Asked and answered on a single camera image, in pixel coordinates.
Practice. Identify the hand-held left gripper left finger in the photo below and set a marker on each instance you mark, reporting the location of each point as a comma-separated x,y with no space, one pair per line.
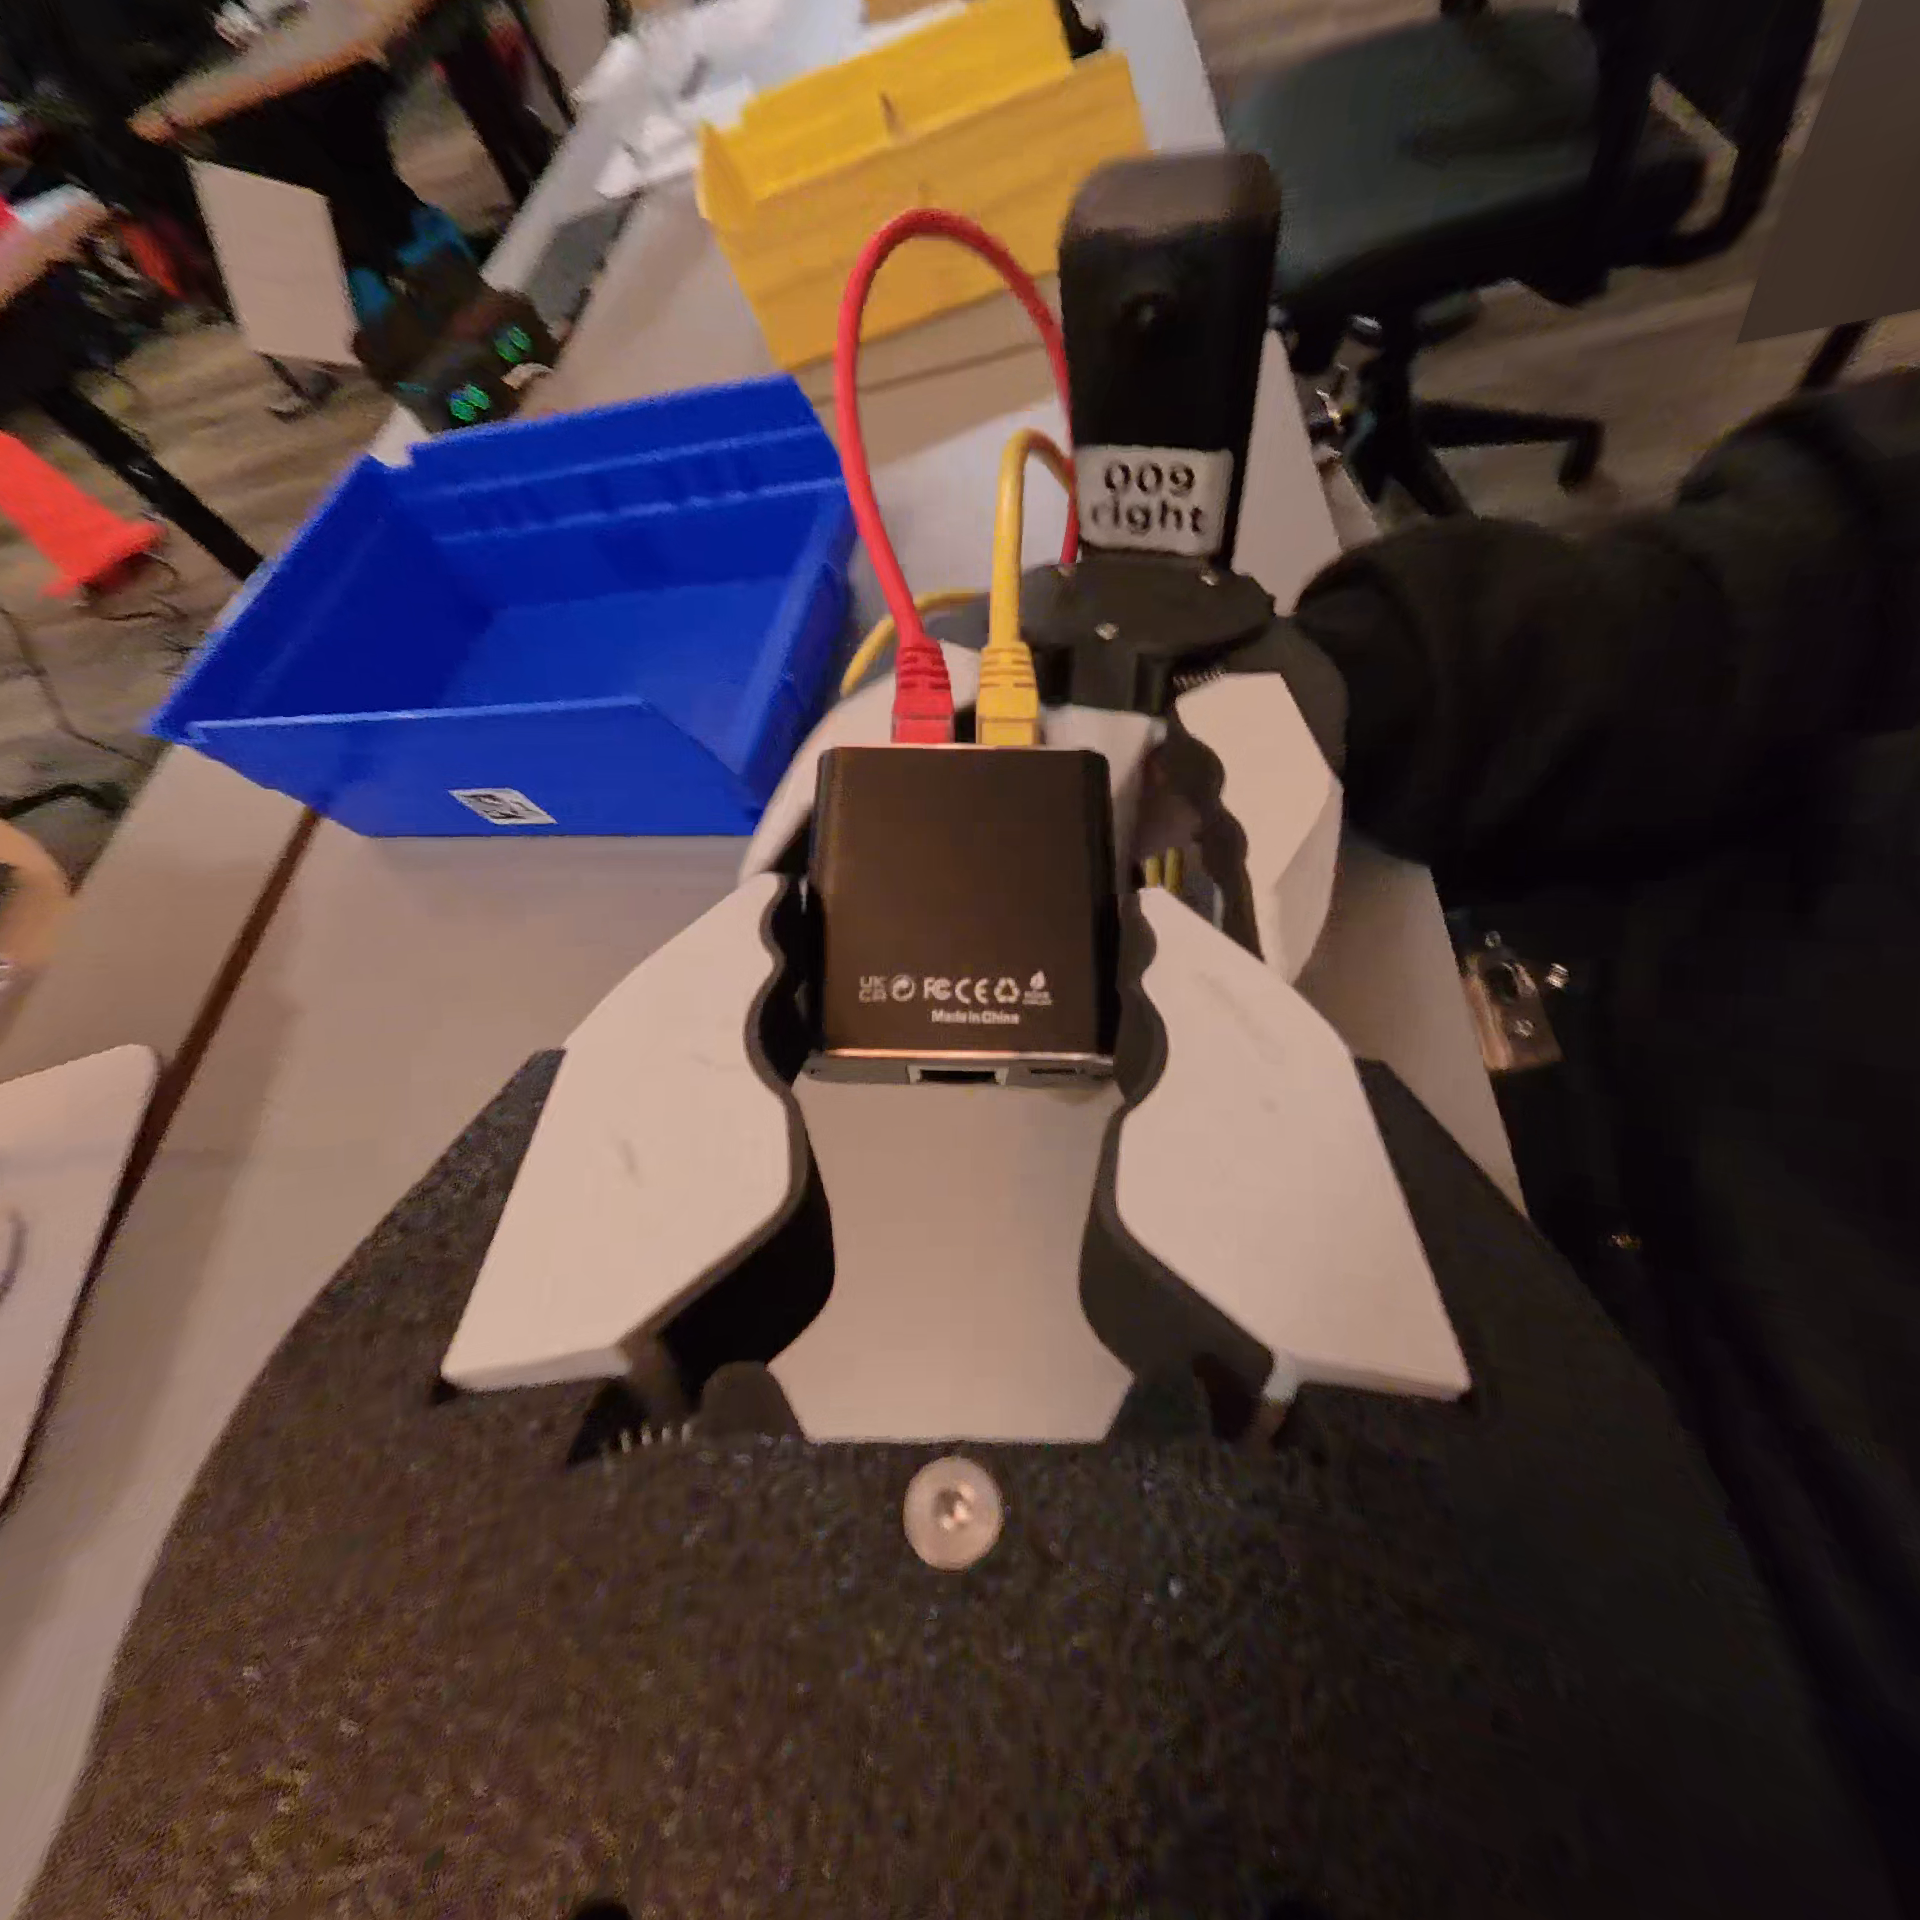
644,1140

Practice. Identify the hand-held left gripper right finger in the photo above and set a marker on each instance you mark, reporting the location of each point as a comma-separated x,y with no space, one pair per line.
1275,1170

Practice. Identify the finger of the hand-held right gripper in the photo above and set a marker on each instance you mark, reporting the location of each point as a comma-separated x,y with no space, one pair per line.
1282,809
786,839

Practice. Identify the black network adapter box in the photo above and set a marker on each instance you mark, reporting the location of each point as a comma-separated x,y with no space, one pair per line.
960,868

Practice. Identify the person's right forearm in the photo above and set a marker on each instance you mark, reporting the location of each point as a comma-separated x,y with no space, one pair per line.
1575,675

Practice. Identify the blue plastic bin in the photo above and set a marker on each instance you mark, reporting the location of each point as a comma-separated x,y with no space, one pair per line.
599,644

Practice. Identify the small metal latch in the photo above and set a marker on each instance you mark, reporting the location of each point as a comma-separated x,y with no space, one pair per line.
1507,996

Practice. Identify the yellow plastic bin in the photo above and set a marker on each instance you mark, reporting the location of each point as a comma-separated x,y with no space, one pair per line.
900,195

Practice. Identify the dark office chair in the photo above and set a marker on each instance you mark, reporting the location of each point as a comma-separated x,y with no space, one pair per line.
1424,136

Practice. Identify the white papers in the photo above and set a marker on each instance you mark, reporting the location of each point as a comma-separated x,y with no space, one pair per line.
675,105

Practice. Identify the white rounded board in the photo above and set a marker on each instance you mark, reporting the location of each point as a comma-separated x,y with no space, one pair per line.
59,1200

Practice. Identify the black device with green lights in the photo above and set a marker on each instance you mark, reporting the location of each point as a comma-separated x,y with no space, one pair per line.
450,329

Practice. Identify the white side panel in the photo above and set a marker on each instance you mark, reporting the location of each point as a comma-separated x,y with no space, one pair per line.
278,255

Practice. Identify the orange cone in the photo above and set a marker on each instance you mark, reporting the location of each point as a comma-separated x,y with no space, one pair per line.
76,516

